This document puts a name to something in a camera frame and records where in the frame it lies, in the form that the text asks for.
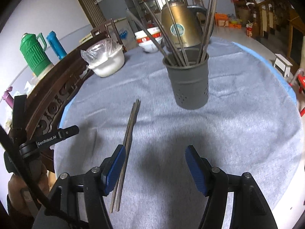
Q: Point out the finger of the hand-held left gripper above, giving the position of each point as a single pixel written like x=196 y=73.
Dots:
x=20 y=112
x=47 y=139

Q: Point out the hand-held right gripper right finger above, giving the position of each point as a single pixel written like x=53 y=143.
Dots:
x=196 y=169

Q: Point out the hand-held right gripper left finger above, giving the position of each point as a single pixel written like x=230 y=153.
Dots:
x=114 y=171

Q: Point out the grey metal chopstick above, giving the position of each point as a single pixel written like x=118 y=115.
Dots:
x=134 y=126
x=130 y=124

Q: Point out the grey metal utensil holder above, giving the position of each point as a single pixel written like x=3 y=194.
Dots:
x=188 y=85

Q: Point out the bunch of metal chopsticks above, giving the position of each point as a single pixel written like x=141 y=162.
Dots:
x=176 y=43

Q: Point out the person's left hand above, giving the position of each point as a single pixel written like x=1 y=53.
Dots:
x=14 y=195

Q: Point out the purple bottle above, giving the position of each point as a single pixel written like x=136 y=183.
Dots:
x=7 y=97

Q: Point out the dark wooden chair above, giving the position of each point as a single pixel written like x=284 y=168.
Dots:
x=59 y=93

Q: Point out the grey tablecloth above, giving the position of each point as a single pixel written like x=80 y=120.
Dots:
x=214 y=128

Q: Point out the green thermos jug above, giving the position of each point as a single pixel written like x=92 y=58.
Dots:
x=35 y=52

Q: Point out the blue thermos jug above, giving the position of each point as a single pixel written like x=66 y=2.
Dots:
x=56 y=45

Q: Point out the white pot with plastic bag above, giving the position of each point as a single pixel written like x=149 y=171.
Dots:
x=107 y=62

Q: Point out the brown wooden door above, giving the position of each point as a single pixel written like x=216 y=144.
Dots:
x=87 y=2

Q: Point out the blue table cover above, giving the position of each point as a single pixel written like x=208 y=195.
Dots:
x=262 y=57

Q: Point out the white chest freezer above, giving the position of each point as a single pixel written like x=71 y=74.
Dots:
x=125 y=34

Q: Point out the red plastic stool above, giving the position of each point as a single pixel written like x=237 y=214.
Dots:
x=300 y=85

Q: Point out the stack of white red-print bowls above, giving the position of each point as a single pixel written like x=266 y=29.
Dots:
x=149 y=40

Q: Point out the small white stool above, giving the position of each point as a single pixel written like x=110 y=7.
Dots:
x=283 y=63

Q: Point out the grey refrigerator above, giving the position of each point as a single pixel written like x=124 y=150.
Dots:
x=114 y=4

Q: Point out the gold electric kettle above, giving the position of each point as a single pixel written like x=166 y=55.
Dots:
x=185 y=21

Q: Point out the orange cardboard box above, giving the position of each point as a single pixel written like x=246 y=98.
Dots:
x=222 y=19

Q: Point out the shelf with goods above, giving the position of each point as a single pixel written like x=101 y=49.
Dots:
x=145 y=2

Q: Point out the wooden stair railing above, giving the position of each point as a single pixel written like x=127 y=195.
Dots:
x=274 y=19

